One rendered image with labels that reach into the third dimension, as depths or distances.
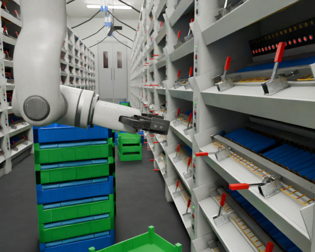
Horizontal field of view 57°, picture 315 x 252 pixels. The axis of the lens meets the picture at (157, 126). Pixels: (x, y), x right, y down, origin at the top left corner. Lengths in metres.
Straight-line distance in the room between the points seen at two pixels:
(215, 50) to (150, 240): 0.84
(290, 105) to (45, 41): 0.44
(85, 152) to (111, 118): 0.61
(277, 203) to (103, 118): 0.37
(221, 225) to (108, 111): 0.48
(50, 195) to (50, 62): 0.76
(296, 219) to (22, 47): 0.54
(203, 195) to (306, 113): 0.66
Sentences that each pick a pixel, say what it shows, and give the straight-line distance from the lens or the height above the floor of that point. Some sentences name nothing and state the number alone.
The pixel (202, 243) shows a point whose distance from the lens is 1.14.
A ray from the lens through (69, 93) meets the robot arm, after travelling 0.63.
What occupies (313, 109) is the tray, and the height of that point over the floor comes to 0.66.
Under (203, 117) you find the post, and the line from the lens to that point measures 1.00.
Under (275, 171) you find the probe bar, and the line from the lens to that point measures 0.63.
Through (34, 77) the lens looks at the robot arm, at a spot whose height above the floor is 0.71.
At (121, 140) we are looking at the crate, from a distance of 2.70.
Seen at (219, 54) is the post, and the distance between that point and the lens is 1.01.
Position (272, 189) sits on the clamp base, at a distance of 0.60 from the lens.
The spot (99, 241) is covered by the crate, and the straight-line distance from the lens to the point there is 1.35.
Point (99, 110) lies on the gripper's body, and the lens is 0.61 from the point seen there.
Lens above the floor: 0.69
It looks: 8 degrees down
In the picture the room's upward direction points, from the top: straight up
